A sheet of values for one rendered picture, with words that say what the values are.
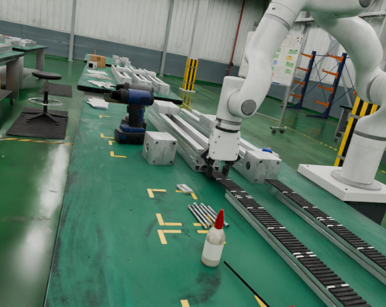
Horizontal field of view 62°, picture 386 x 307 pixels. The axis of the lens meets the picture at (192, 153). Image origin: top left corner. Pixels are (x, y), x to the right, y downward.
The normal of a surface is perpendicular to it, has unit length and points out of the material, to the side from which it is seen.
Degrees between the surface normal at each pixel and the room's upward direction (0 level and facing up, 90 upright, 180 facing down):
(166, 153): 90
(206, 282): 0
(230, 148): 90
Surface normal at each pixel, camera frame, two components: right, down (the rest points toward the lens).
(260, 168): 0.33, 0.33
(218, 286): 0.18, -0.94
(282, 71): -0.79, 0.03
